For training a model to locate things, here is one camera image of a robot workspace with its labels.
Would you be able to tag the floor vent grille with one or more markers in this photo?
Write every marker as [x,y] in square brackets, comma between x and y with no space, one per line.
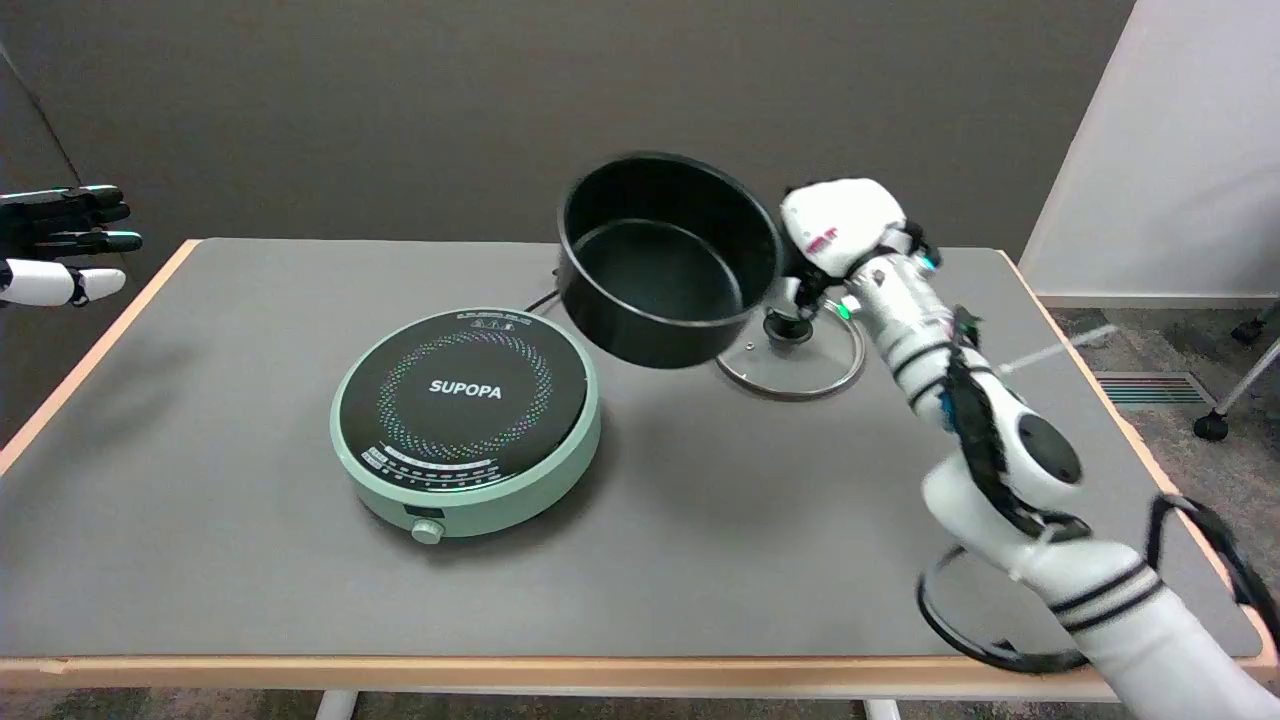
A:
[1150,389]

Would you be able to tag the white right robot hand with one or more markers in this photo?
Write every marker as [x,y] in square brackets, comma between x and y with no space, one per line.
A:
[838,225]

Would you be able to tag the glass pot lid black knob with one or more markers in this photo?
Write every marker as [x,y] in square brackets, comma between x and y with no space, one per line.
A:
[800,365]

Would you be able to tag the grey table mat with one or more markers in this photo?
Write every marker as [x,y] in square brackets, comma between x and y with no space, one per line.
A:
[300,560]

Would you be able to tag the green round induction stove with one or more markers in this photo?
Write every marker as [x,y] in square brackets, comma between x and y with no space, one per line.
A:
[465,420]

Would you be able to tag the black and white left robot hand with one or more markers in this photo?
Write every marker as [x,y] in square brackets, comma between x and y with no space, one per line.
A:
[45,280]

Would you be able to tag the black soup pot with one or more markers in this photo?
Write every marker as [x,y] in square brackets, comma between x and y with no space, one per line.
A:
[655,280]

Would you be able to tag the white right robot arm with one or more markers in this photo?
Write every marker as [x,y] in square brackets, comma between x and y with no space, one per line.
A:
[1120,600]

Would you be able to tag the white table leg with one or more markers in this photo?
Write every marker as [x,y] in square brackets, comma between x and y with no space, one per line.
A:
[336,706]
[882,709]

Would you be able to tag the grey chair leg with castor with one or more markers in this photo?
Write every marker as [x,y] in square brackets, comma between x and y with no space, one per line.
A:
[1252,328]
[1235,395]

